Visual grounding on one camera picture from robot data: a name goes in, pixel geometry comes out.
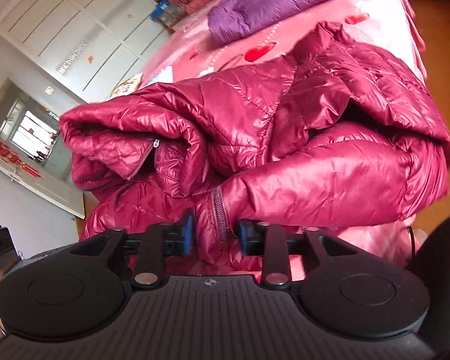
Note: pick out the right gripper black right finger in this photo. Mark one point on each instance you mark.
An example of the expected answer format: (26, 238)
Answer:
(275, 246)

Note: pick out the white sliding-door wardrobe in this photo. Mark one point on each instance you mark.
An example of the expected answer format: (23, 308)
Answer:
(89, 46)

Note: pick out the blue box by wardrobe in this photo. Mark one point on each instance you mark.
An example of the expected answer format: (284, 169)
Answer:
(160, 9)

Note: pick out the purple down jacket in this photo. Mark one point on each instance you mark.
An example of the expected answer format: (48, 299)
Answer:
(233, 20)

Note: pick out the floral yellow pillow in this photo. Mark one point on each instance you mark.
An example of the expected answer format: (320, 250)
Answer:
(126, 87)

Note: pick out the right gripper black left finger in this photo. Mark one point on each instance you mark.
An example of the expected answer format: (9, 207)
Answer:
(140, 258)

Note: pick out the crimson red down jacket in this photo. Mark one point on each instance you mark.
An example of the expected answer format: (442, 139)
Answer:
(336, 134)

